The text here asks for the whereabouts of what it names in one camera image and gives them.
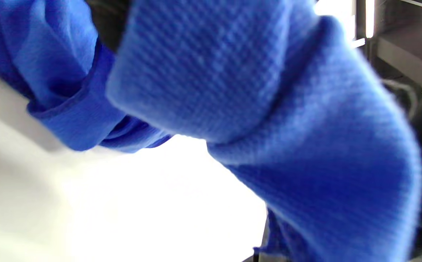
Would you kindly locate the blue waffle-knit cloth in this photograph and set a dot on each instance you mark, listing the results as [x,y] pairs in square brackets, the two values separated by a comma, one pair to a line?
[290,120]

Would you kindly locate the grey shelf unit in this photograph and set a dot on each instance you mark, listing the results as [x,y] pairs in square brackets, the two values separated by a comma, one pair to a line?
[407,47]

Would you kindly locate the white light strip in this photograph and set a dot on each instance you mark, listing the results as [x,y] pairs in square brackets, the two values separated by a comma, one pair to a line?
[369,18]

